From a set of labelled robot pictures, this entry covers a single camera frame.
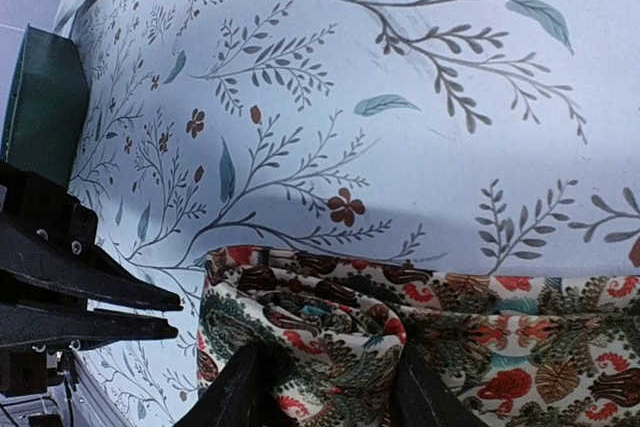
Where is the dark green plastic bin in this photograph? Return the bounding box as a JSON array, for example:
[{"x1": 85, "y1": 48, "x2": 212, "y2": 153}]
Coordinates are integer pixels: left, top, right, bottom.
[{"x1": 1, "y1": 26, "x2": 90, "y2": 188}]

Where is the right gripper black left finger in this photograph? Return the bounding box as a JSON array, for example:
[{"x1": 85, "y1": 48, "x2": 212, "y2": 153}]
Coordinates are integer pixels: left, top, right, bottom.
[{"x1": 184, "y1": 344, "x2": 280, "y2": 427}]

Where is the cream floral patterned tie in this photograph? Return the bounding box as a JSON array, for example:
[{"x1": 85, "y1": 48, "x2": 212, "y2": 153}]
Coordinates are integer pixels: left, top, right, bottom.
[{"x1": 197, "y1": 246, "x2": 639, "y2": 426}]

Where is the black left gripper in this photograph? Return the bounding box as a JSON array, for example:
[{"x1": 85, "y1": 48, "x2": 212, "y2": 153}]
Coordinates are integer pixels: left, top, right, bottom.
[{"x1": 0, "y1": 161, "x2": 184, "y2": 398}]

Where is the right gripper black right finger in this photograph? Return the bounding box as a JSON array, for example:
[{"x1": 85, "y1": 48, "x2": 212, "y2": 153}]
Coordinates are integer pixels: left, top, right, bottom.
[{"x1": 389, "y1": 346, "x2": 486, "y2": 427}]

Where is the floral patterned table mat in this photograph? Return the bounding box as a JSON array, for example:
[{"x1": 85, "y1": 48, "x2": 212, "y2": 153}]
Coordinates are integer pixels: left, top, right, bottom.
[{"x1": 70, "y1": 0, "x2": 639, "y2": 426}]

